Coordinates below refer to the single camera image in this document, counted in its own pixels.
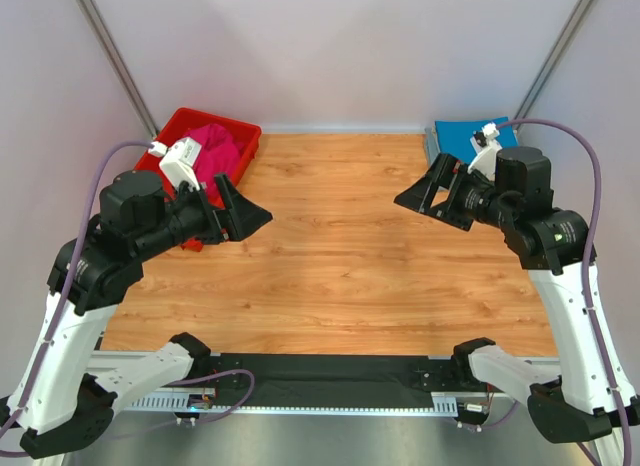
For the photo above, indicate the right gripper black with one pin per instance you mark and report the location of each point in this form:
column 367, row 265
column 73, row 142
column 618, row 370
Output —
column 454, row 196

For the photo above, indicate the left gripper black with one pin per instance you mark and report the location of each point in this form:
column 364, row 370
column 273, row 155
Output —
column 215, row 218

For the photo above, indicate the magenta t shirt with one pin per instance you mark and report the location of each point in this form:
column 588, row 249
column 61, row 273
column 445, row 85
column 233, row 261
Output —
column 220, row 153

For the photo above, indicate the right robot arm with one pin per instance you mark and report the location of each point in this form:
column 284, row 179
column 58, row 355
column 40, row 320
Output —
column 577, row 404

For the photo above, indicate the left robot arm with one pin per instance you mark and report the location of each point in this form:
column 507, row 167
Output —
column 58, row 404

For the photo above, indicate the grey folded t shirt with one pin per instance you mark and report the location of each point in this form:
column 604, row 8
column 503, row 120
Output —
column 432, row 148

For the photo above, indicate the blue folded t shirt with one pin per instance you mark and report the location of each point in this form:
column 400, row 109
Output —
column 455, row 137

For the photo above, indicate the red plastic bin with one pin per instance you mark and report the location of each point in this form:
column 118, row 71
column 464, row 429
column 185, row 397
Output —
column 168, row 234

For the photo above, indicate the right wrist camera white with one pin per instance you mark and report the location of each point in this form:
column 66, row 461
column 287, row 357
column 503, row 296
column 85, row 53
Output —
column 486, row 146

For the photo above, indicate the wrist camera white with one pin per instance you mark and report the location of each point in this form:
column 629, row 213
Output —
column 486, row 146
column 177, row 161

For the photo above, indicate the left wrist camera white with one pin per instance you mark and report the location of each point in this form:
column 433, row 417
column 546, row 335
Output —
column 177, row 161

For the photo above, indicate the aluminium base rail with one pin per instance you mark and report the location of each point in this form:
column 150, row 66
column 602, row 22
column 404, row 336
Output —
column 231, row 390

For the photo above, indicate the right frame post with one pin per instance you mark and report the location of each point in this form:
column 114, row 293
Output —
column 560, row 47

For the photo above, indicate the frame post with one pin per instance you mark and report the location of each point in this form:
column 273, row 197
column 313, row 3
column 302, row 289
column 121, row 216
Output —
column 560, row 47
column 100, row 29

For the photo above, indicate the left frame post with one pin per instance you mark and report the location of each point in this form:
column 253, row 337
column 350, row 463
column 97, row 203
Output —
column 100, row 29

